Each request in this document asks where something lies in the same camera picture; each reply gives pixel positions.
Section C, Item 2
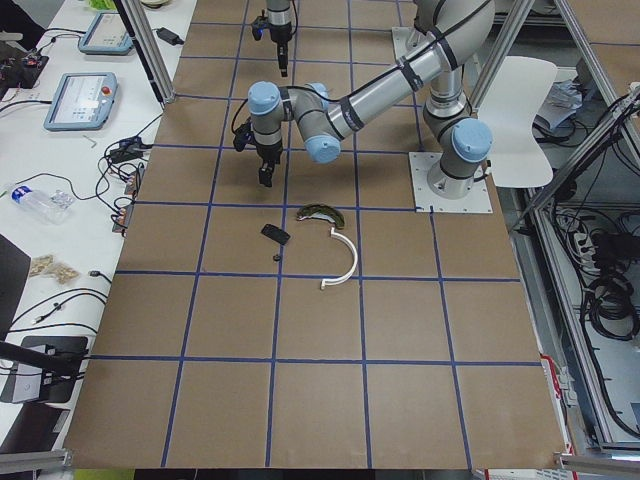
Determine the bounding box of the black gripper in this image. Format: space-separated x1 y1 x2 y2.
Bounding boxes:
272 22 291 78
256 144 283 188

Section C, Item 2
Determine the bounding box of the black brake pad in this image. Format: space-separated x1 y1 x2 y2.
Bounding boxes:
261 224 291 245

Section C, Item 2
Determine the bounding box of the olive green brake shoe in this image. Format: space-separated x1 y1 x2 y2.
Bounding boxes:
296 203 346 229

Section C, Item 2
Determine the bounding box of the white curved plastic piece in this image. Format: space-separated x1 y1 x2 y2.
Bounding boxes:
319 227 359 291

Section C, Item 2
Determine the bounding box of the black power adapter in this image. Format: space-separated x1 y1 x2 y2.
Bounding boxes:
155 27 184 46

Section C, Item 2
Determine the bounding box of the black usb hub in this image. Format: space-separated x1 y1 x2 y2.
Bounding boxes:
108 136 153 163

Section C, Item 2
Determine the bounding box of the far blue teach pendant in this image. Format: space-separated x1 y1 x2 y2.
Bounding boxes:
78 11 133 56

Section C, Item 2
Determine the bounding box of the blue teach pendant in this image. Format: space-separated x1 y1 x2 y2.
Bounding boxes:
43 72 118 132
78 11 133 56

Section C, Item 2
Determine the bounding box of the near blue teach pendant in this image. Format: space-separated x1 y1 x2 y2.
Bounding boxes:
43 72 118 132

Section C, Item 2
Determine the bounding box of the clear plastic water bottle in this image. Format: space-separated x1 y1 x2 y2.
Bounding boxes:
10 185 67 224

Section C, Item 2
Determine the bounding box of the white plastic chair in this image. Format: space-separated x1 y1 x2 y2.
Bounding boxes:
478 56 557 188

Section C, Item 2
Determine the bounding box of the bag of small parts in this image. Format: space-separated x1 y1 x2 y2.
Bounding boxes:
28 255 80 285

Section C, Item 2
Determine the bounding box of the grey box device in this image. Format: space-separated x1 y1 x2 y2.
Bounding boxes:
1 336 89 404

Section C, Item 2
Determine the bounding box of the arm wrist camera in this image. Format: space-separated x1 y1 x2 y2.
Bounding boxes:
251 15 269 41

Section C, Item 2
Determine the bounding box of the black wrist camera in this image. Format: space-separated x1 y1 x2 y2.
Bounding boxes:
233 119 255 152

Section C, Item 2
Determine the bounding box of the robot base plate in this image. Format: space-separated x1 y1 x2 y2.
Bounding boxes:
391 27 434 67
409 152 493 214

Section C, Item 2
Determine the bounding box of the aluminium frame post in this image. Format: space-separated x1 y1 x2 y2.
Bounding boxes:
114 0 175 105

